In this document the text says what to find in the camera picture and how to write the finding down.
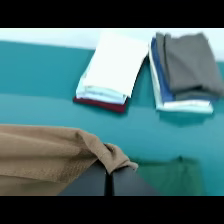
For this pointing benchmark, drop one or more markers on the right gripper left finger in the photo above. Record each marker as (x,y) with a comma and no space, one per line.
(89,182)

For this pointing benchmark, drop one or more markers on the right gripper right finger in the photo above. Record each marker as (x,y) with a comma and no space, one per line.
(130,184)

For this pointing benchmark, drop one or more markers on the brown garment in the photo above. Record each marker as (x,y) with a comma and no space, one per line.
(43,156)

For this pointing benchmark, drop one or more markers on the dark red garment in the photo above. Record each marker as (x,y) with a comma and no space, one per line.
(103,104)

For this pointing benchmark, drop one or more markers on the pale mint garment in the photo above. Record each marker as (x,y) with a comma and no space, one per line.
(100,94)

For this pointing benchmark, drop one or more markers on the blue garment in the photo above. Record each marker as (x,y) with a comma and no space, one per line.
(163,78)

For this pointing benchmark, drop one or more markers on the white garment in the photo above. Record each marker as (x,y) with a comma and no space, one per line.
(115,63)

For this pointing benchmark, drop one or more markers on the grey garment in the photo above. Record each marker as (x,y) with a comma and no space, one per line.
(191,65)

